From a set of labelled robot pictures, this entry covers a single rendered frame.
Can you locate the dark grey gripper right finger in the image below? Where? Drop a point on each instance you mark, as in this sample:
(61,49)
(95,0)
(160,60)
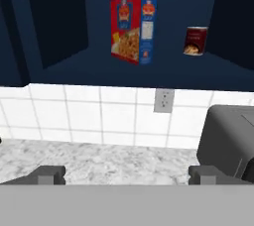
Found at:
(205,174)

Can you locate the red and blue food box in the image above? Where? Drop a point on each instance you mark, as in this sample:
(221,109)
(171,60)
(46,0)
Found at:
(132,30)

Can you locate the grey wall socket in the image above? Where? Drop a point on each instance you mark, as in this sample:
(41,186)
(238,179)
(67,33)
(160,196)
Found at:
(164,100)

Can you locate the dark blue wall cabinet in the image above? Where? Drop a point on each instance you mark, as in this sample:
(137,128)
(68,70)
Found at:
(139,28)

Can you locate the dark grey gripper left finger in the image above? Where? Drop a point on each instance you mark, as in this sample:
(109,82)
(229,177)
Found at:
(49,173)

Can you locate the dark red food can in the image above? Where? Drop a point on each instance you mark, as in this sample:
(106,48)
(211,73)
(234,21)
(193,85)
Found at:
(195,41)

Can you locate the dark blue cabinet door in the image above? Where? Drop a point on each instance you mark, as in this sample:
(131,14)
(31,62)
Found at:
(13,28)

